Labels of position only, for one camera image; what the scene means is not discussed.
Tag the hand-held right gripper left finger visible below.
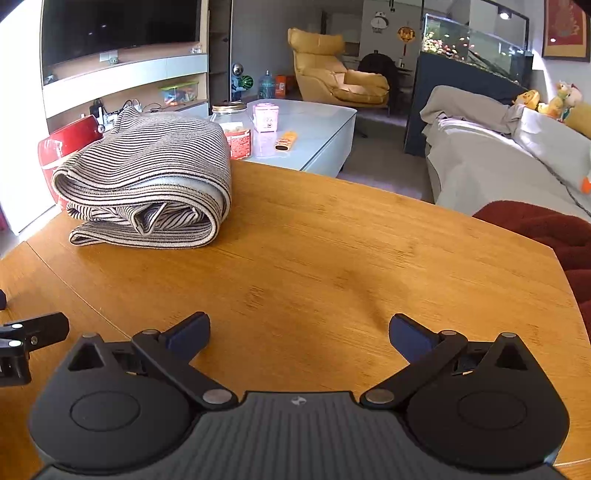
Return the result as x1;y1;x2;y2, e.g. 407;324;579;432
58;312;240;411

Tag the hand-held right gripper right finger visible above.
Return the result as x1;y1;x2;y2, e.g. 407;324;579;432
359;313;539;411

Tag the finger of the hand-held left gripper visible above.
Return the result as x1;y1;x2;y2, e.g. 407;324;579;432
0;290;70;357

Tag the black white striped garment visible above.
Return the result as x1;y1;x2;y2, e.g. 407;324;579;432
51;107;232;249

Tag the red mini fridge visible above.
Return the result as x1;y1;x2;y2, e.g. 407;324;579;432
38;115;105;204

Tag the grey sofa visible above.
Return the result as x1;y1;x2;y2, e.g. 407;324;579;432
422;85;591;217

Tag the glass jar with red label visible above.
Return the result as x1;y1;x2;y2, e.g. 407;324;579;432
211;102;252;161

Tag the pink box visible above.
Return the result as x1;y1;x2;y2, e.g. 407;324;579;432
253;102;280;134

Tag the white coffee table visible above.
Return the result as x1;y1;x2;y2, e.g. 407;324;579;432
175;98;358;178

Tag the grey blanket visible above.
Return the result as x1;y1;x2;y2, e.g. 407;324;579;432
419;85;527;136

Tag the clear storage box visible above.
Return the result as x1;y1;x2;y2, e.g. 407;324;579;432
159;82;199;106

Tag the blue water bottle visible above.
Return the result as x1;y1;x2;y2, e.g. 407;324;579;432
257;70;277;100

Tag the white wooden television cabinet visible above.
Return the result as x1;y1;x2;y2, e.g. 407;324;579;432
41;44;232;134

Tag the yellow plush toy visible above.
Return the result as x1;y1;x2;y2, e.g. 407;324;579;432
515;90;541;112

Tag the black chair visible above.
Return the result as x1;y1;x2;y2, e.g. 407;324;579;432
358;53;400;112

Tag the small yellow cushion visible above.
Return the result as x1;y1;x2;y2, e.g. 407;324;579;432
566;108;591;139

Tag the plush doll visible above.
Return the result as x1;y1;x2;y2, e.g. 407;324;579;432
538;82;583;121

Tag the yellow armchair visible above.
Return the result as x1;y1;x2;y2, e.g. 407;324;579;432
287;28;391;109

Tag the glass fish tank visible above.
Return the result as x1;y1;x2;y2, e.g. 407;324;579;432
422;13;534;75

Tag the red hanging ornament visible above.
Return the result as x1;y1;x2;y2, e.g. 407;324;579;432
397;25;416;56

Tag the black television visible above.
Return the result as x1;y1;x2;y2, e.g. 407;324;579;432
41;0;203;68

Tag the small red framed picture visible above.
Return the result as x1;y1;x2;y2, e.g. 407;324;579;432
542;0;591;62

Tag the power strip with cables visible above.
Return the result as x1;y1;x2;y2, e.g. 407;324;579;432
90;98;160;132

